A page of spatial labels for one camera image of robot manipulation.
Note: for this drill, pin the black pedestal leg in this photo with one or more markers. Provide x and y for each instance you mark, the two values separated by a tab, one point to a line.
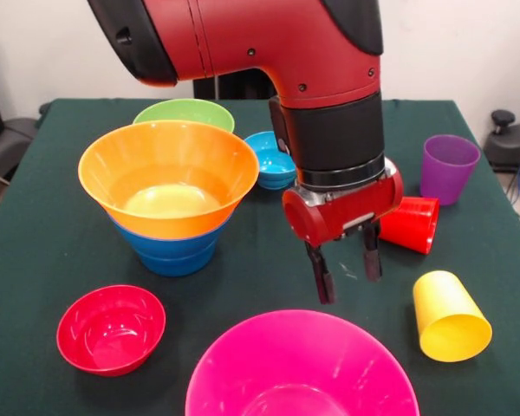
8	143
511	143

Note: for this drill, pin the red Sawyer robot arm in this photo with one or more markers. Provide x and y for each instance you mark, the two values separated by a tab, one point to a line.
286	43

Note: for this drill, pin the small crimson bowl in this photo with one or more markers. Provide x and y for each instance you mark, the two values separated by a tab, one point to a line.
110	331

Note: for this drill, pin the red cup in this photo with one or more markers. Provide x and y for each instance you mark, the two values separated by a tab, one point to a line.
414	225

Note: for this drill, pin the dark green tablecloth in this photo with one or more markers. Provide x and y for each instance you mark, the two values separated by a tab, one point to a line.
34	242

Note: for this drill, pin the purple cup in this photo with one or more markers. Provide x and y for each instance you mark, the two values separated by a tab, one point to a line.
448	177

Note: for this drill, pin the small light blue bowl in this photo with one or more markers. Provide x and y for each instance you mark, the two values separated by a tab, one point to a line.
268	160

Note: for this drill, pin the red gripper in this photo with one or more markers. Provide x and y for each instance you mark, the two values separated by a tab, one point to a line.
329	216

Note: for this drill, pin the yellow cup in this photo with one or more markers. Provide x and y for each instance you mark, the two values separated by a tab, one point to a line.
450	320

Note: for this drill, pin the large orange bowl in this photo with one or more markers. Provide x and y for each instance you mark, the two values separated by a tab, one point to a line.
169	173

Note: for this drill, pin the green bowl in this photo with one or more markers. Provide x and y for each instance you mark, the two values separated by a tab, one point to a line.
186	112

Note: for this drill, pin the large blue bowl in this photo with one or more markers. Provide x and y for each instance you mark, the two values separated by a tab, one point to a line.
177	249

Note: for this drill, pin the ribbed blue bowl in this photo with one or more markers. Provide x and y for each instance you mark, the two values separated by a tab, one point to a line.
173	266

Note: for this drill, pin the large pink bowl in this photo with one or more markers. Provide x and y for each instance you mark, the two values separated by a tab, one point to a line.
299	359

